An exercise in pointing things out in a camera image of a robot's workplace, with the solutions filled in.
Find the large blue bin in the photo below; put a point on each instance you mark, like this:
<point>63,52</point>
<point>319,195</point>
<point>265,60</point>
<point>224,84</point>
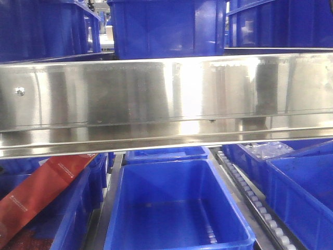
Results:
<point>167,29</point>

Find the rear lower blue bin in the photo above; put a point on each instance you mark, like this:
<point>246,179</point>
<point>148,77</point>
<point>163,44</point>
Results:
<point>166,154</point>

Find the lower shelf centre blue bin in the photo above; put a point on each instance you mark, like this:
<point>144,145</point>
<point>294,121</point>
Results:
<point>176,205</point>

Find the shelf blue bin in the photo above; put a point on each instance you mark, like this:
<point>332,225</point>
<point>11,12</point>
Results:
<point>300,193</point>
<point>176,205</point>
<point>63,223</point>

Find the bin with clear plastic bags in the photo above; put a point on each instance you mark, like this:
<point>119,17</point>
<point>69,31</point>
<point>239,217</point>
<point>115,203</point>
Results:
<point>252,157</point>

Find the red cardboard box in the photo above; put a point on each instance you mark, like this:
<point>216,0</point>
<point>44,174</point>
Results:
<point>38,190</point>

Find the lower shelf left blue bin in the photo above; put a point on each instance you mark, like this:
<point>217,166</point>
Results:
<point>63,223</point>

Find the lower shelf right blue bin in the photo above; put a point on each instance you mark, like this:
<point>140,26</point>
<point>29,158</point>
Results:
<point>300,193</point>

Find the upper right blue bin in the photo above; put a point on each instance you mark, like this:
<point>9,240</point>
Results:
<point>280,24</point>

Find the lower roller track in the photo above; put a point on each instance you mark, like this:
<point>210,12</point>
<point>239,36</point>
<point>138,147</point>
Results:
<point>270,231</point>

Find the upper left blue bin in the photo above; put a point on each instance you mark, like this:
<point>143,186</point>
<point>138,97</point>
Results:
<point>46,29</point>

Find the stainless steel shelf front rail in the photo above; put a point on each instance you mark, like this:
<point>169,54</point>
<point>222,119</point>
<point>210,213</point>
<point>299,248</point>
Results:
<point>96,103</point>

